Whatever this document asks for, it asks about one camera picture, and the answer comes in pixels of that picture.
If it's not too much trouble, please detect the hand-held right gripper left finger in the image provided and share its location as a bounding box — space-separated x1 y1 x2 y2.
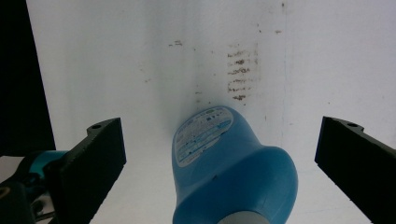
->
46 117 127 224

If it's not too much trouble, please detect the blue plastic bottle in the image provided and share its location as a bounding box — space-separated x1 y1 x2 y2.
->
171 105 299 224

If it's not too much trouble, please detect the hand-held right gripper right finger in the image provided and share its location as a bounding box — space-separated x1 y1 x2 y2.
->
314 116 396 224

